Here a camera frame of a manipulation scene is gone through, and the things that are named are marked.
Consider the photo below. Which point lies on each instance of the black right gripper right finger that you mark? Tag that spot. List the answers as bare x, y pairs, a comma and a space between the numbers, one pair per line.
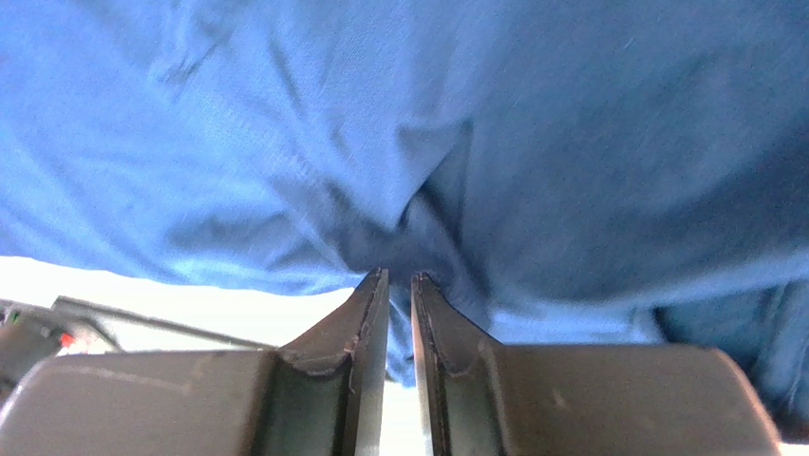
481, 397

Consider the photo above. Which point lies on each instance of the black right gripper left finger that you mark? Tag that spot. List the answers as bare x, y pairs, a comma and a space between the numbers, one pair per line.
321, 394

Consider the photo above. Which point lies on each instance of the navy t shirt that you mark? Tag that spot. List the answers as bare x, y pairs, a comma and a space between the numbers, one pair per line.
588, 171

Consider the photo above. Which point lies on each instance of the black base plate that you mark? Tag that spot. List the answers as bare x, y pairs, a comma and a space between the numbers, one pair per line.
31, 334

